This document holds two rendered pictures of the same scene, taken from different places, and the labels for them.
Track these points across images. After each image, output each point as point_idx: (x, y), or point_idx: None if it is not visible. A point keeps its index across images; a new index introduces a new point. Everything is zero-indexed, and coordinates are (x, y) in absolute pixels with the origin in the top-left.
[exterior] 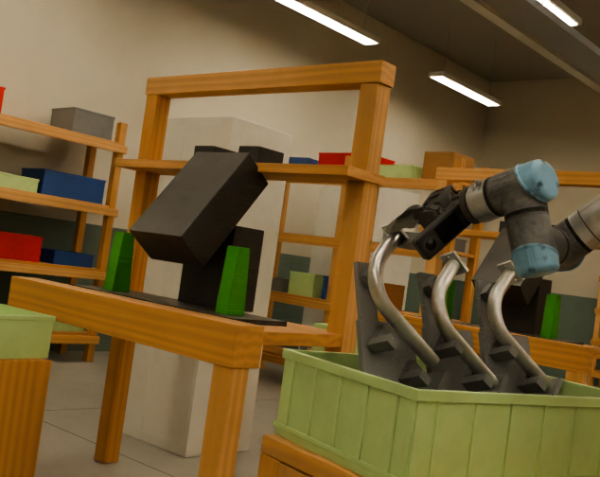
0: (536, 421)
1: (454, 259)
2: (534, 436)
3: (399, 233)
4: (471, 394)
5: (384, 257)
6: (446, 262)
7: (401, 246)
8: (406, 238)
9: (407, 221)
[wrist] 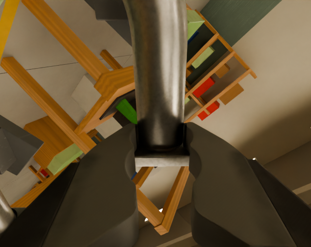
0: None
1: None
2: None
3: (166, 150)
4: None
5: (153, 12)
6: (15, 213)
7: (129, 126)
8: (140, 158)
9: (239, 193)
